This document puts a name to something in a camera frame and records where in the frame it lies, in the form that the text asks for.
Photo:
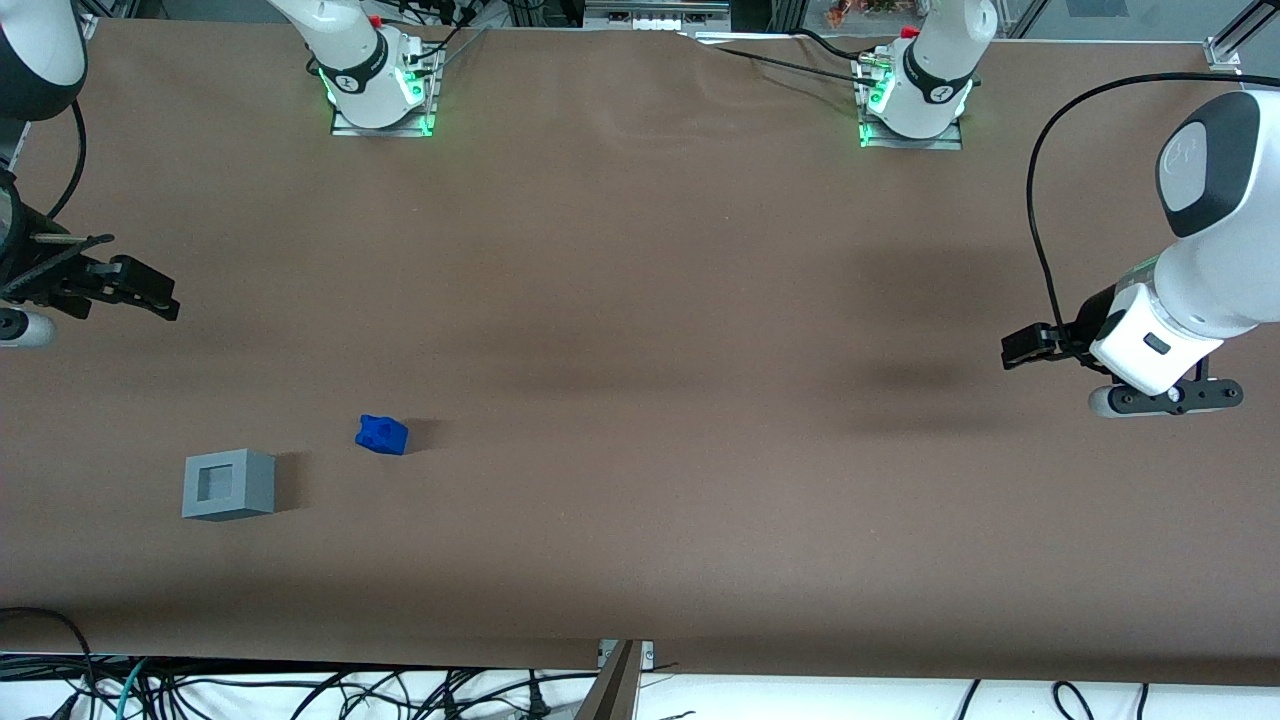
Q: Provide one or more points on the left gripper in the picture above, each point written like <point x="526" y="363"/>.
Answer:
<point x="1094" y="318"/>

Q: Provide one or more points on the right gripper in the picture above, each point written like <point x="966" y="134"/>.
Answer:
<point x="58" y="274"/>

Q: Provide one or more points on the blue plastic part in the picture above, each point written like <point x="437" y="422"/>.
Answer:
<point x="382" y="435"/>

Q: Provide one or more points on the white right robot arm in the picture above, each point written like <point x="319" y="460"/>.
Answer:
<point x="345" y="50"/>

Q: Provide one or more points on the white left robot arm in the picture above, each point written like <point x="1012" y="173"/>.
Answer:
<point x="1220" y="250"/>

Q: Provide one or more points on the gray square base block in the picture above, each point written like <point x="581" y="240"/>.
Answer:
<point x="255" y="485"/>

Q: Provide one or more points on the diagonal aluminium profile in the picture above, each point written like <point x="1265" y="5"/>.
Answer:
<point x="1250" y="25"/>

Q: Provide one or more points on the brown table cover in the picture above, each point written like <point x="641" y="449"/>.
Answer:
<point x="640" y="300"/>

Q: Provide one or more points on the silver background box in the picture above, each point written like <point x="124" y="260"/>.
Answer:
<point x="655" y="15"/>

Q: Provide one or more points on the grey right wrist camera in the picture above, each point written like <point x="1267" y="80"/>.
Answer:
<point x="25" y="328"/>

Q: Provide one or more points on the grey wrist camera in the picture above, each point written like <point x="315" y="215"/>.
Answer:
<point x="1180" y="396"/>
<point x="25" y="328"/>

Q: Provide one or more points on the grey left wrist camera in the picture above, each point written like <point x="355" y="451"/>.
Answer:
<point x="1180" y="396"/>

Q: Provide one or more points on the metal corner bracket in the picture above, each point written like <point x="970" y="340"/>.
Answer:
<point x="1224" y="55"/>

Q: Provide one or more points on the aluminium frame beam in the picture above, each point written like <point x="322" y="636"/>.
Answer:
<point x="615" y="690"/>

